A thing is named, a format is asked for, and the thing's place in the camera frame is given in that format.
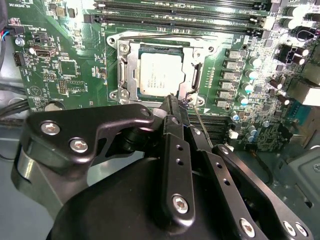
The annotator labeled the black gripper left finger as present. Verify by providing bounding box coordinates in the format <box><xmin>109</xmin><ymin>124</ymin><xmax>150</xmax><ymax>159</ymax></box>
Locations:
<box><xmin>19</xmin><ymin>93</ymin><xmax>198</xmax><ymax>228</ymax></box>

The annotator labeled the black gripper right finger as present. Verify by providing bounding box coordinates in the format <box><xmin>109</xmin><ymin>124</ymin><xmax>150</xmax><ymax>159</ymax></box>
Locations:
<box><xmin>177</xmin><ymin>98</ymin><xmax>314</xmax><ymax>240</ymax></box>

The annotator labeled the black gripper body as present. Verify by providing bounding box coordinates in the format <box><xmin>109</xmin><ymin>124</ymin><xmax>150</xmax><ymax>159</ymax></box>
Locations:
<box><xmin>49</xmin><ymin>156</ymin><xmax>235</xmax><ymax>240</ymax></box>

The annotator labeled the thin metal locking lever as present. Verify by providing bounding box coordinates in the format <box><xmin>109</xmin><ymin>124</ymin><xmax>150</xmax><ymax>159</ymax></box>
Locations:
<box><xmin>189</xmin><ymin>98</ymin><xmax>215</xmax><ymax>149</ymax></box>
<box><xmin>119</xmin><ymin>34</ymin><xmax>219</xmax><ymax>44</ymax></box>

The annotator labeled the metal socket cover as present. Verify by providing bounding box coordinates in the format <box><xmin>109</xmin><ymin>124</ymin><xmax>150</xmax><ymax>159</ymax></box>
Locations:
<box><xmin>116</xmin><ymin>39</ymin><xmax>204</xmax><ymax>104</ymax></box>

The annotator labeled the silver CPU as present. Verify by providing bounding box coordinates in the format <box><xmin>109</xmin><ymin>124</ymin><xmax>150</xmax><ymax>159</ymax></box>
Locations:
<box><xmin>137</xmin><ymin>48</ymin><xmax>186</xmax><ymax>99</ymax></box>

